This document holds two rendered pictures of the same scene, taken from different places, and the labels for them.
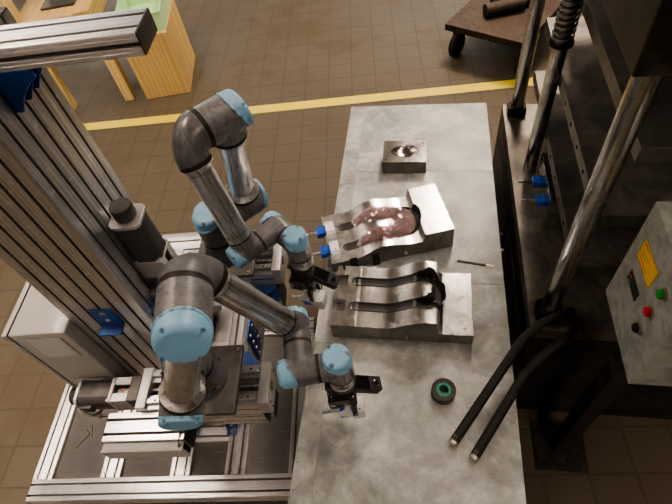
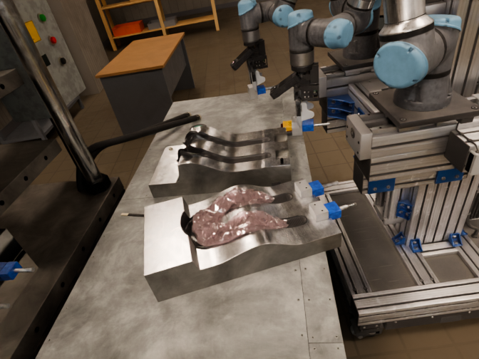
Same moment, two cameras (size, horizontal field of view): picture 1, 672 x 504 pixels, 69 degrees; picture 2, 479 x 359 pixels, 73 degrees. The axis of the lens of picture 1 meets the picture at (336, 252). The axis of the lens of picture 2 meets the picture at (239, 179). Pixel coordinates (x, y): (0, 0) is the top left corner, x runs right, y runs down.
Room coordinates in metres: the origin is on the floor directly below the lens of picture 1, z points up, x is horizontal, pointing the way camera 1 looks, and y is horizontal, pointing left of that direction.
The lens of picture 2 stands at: (1.98, -0.26, 1.50)
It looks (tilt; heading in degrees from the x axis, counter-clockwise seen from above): 36 degrees down; 174
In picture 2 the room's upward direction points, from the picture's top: 11 degrees counter-clockwise
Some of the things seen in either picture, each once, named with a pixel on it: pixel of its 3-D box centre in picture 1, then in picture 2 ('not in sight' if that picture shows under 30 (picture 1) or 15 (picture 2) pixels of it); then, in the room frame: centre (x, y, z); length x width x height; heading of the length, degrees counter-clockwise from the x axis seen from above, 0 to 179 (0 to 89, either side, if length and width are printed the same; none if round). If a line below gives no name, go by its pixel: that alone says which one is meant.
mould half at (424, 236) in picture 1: (384, 226); (237, 226); (1.31, -0.22, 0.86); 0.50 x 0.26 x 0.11; 91
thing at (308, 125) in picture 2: (307, 297); (310, 125); (0.99, 0.13, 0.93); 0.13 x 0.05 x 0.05; 68
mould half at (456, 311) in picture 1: (402, 299); (220, 156); (0.94, -0.20, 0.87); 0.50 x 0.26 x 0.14; 74
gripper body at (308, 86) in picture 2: (303, 273); (305, 82); (0.98, 0.12, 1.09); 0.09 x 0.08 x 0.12; 68
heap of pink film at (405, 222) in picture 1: (383, 221); (235, 212); (1.30, -0.22, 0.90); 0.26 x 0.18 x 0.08; 91
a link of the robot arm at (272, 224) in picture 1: (273, 230); (333, 31); (1.06, 0.18, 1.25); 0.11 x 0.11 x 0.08; 31
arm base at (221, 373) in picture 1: (198, 372); (362, 41); (0.70, 0.48, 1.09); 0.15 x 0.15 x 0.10
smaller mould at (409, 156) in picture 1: (404, 156); not in sight; (1.72, -0.40, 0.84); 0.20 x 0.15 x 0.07; 74
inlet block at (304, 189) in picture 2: (323, 252); (318, 188); (1.24, 0.05, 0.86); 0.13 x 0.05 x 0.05; 91
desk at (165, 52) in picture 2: not in sight; (155, 82); (-1.84, -0.60, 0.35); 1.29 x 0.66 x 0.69; 167
